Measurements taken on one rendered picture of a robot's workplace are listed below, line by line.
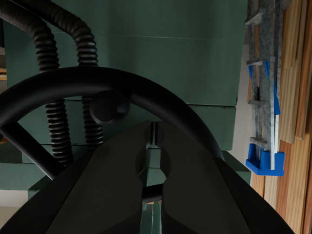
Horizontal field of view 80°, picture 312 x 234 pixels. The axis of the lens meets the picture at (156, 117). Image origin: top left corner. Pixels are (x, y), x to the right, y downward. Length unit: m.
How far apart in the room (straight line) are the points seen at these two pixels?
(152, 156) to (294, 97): 1.44
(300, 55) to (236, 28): 1.34
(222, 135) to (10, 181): 0.44
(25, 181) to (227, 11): 0.51
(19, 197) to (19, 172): 3.56
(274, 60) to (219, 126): 0.89
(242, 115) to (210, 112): 2.66
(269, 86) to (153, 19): 0.91
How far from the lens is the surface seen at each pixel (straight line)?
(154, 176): 0.40
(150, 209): 0.74
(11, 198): 4.13
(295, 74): 1.71
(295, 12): 1.76
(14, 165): 0.48
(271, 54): 1.19
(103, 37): 0.38
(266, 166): 1.29
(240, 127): 3.05
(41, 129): 0.43
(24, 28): 0.29
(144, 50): 0.37
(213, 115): 0.38
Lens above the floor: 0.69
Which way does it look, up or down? 8 degrees up
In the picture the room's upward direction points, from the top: 178 degrees counter-clockwise
